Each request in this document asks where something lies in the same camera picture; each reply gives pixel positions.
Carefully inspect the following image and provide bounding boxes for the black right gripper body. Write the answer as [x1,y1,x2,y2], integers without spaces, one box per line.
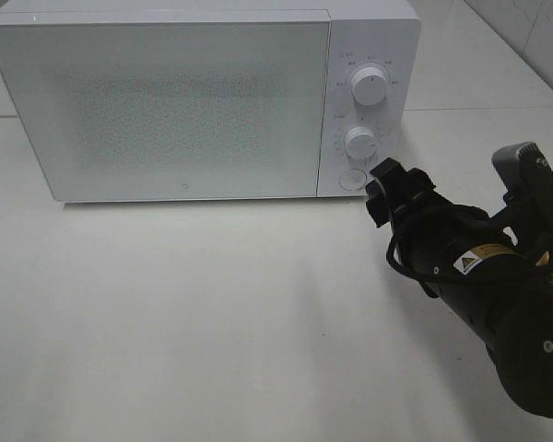
[389,169,489,258]

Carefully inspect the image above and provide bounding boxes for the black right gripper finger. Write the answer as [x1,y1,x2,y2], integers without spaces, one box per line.
[366,193,394,227]
[369,157,406,192]

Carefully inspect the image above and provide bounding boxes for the round door release button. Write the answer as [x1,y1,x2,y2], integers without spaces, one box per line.
[339,169,367,191]

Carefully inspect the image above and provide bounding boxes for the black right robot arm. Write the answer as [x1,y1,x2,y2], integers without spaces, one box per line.
[366,157,553,418]

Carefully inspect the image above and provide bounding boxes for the lower white timer knob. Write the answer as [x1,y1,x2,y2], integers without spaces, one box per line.
[343,126,378,160]

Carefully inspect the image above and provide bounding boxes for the upper white power knob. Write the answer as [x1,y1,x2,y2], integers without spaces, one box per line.
[350,64,389,106]

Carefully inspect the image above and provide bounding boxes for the white microwave oven body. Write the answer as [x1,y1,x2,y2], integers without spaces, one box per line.
[0,1,421,201]

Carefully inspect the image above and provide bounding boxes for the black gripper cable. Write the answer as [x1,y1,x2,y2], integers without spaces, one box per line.
[367,177,462,286]

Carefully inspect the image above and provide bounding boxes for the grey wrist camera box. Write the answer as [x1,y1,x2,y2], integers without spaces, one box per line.
[490,141,553,240]

